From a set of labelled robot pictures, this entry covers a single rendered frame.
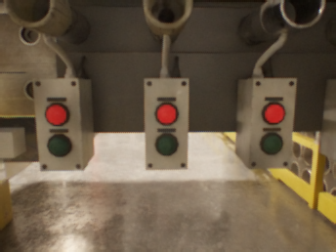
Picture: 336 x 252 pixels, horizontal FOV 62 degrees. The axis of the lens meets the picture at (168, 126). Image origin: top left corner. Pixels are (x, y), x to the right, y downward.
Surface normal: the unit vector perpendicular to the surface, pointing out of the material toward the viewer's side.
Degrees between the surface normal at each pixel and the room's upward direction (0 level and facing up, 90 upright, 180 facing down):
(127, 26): 90
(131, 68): 90
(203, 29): 90
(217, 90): 90
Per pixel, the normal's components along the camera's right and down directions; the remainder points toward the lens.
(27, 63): 0.04, 0.17
